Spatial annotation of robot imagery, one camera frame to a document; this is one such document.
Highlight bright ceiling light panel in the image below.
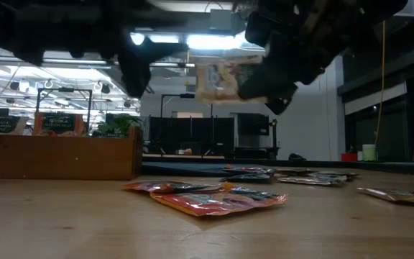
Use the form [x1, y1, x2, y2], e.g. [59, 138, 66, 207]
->
[129, 31, 265, 51]

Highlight black camera stand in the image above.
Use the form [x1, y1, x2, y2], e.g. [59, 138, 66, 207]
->
[268, 118, 279, 159]

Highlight wooden three-compartment tray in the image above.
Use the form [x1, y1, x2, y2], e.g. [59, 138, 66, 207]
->
[0, 126, 144, 181]

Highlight long ceiling light tube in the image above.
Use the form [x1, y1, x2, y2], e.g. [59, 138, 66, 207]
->
[0, 55, 197, 69]

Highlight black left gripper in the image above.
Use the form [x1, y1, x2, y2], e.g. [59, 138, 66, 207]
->
[44, 2, 190, 99]

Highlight black metal gantry frame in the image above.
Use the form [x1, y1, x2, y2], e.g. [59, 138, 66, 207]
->
[160, 93, 215, 158]

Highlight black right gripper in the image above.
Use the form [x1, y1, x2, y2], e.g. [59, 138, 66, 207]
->
[236, 6, 341, 117]

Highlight black partition panels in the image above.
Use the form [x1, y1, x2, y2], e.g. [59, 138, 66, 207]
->
[148, 115, 235, 156]

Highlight black monitor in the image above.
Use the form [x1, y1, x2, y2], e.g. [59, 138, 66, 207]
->
[236, 112, 270, 137]

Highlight green potted plant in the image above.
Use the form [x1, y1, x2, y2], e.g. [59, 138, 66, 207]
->
[95, 114, 144, 138]

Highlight pale green cup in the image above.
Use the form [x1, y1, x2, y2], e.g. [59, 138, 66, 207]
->
[362, 144, 377, 162]

